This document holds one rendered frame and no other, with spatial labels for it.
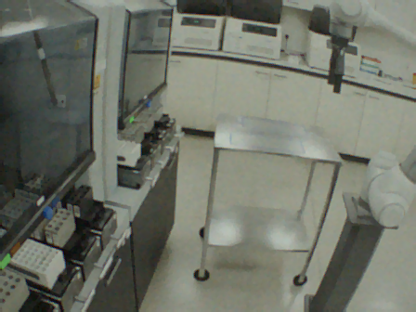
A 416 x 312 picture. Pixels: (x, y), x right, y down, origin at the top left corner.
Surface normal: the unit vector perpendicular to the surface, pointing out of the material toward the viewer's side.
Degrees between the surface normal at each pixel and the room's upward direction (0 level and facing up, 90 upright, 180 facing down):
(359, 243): 90
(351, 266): 90
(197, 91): 90
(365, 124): 90
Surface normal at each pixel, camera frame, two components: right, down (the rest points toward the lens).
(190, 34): -0.18, 0.40
